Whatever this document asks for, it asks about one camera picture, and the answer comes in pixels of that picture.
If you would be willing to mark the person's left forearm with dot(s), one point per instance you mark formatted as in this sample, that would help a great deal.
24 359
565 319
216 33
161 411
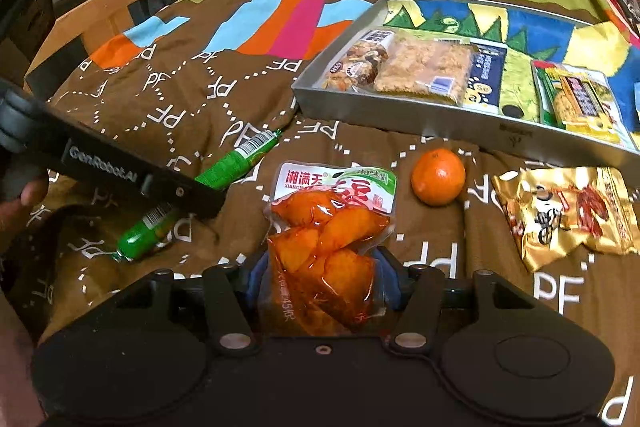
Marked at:
15 337

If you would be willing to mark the large white snack pouch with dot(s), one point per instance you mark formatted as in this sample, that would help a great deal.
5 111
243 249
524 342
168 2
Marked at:
545 79

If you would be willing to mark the person's left hand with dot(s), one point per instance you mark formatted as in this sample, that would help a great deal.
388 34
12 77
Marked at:
27 199

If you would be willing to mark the green sausage stick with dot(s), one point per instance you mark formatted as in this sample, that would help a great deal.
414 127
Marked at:
145 233
240 157

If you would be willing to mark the wooden bed frame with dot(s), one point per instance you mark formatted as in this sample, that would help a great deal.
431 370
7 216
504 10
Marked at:
100 2

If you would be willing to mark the gold date packet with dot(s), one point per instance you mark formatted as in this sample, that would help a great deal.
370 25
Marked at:
565 219

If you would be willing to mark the dark blue snack packet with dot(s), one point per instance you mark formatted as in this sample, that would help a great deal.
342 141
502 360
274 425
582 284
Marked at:
487 79

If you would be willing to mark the orange tofu snack packet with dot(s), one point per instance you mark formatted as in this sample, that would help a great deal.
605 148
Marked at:
325 247

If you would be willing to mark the dark furniture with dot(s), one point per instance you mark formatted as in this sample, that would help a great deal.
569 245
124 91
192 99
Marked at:
22 17

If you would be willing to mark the mandarin orange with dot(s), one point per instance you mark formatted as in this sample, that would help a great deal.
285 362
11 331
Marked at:
438 177

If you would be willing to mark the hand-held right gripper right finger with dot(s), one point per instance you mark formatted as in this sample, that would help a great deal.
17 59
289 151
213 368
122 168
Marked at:
392 278

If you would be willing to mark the clear rice cake packet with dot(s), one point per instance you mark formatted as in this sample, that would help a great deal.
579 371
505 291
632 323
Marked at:
425 68

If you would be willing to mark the clear nut snack packet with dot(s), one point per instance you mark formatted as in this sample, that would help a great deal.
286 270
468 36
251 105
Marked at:
356 62

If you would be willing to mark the brown cartoon printed blanket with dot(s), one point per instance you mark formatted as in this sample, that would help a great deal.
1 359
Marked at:
200 72

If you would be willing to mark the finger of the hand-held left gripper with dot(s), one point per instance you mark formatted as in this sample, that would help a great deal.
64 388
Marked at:
190 197

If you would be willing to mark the silver metal tray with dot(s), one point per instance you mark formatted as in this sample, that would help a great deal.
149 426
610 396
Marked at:
400 117

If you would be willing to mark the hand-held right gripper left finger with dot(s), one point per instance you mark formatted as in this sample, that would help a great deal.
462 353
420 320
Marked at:
258 279

